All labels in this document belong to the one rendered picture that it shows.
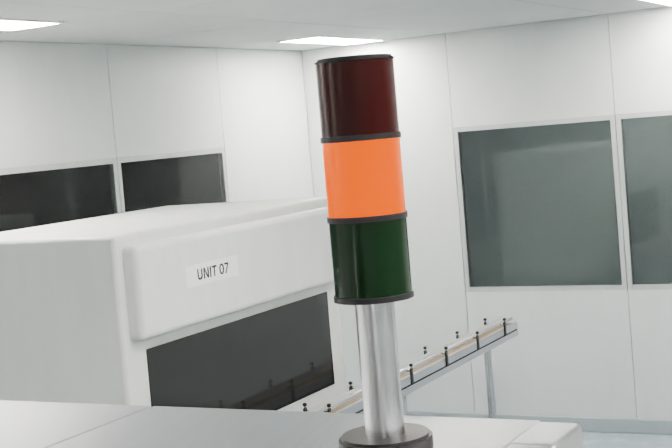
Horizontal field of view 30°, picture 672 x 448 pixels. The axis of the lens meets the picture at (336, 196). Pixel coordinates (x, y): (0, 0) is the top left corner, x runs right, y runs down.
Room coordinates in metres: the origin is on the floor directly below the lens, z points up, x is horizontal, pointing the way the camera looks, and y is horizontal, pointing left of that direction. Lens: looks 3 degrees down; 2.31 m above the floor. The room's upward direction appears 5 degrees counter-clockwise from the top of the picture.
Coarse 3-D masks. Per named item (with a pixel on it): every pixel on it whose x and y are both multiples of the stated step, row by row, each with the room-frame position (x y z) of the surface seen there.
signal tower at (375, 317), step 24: (384, 216) 0.76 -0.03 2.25; (360, 312) 0.78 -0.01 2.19; (384, 312) 0.77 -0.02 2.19; (360, 336) 0.78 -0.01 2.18; (384, 336) 0.77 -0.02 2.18; (360, 360) 0.78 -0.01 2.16; (384, 360) 0.77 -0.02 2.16; (384, 384) 0.77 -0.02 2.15; (384, 408) 0.77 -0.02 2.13; (360, 432) 0.79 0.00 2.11; (384, 432) 0.77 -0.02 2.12; (408, 432) 0.78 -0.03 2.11; (432, 432) 0.79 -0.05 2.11
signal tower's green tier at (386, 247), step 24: (336, 240) 0.77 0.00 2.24; (360, 240) 0.76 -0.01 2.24; (384, 240) 0.76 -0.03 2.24; (336, 264) 0.77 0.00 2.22; (360, 264) 0.76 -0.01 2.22; (384, 264) 0.76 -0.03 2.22; (408, 264) 0.78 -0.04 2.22; (336, 288) 0.78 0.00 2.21; (360, 288) 0.76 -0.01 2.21; (384, 288) 0.76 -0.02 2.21; (408, 288) 0.77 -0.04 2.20
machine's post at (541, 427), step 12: (528, 432) 0.81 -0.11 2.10; (540, 432) 0.80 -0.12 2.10; (552, 432) 0.80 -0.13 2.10; (564, 432) 0.80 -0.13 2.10; (576, 432) 0.81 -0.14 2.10; (528, 444) 0.78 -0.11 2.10; (540, 444) 0.78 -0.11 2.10; (552, 444) 0.77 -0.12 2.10; (564, 444) 0.78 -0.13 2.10; (576, 444) 0.81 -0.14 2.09
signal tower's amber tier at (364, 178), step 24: (336, 144) 0.77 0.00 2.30; (360, 144) 0.76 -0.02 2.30; (384, 144) 0.77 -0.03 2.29; (336, 168) 0.77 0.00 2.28; (360, 168) 0.76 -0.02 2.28; (384, 168) 0.76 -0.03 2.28; (336, 192) 0.77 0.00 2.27; (360, 192) 0.76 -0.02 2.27; (384, 192) 0.76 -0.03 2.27; (336, 216) 0.77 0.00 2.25; (360, 216) 0.76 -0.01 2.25
